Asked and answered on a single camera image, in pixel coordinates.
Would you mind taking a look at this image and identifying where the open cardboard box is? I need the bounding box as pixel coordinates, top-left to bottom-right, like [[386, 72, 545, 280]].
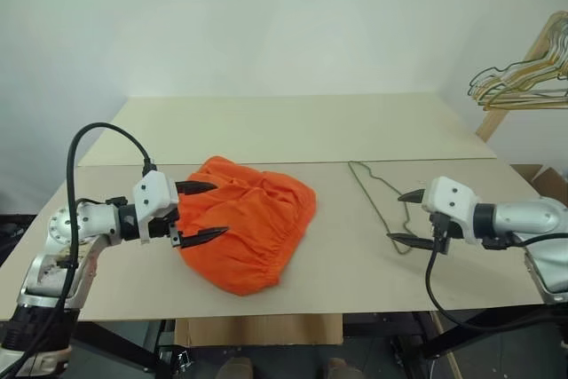
[[509, 163, 568, 210]]

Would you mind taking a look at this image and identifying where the bundle of wire hangers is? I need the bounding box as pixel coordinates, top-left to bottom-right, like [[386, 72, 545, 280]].
[[470, 54, 568, 113]]

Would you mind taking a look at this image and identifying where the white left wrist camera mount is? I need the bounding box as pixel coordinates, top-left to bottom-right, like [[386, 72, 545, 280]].
[[131, 169, 180, 246]]

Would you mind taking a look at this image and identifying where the orange cloth garment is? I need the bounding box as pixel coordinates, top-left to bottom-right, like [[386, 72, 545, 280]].
[[177, 155, 319, 298]]

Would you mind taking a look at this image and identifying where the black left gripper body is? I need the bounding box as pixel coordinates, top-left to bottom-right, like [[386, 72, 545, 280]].
[[147, 206, 184, 249]]

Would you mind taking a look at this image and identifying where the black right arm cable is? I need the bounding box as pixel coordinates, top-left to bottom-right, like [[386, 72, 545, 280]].
[[424, 214, 568, 334]]

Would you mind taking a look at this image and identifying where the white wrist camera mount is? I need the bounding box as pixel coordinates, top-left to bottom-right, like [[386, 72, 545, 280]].
[[420, 176, 483, 246], [131, 169, 180, 246]]

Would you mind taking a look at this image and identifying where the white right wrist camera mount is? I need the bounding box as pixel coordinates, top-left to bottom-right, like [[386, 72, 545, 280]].
[[420, 176, 483, 246]]

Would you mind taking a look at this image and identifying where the flat cardboard sheet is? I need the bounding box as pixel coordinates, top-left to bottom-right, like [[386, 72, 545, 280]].
[[174, 313, 345, 348]]

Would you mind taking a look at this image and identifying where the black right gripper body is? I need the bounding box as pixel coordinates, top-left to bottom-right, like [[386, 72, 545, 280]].
[[428, 212, 463, 257]]

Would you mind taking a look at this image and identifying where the wooden hanger rack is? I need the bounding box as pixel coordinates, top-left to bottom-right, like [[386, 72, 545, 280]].
[[474, 10, 568, 140]]

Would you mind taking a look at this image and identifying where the black metal table frame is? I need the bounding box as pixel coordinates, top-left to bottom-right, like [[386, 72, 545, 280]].
[[66, 307, 568, 379]]

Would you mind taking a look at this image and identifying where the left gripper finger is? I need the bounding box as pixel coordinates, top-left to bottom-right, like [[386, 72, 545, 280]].
[[175, 179, 217, 196], [177, 226, 230, 249]]

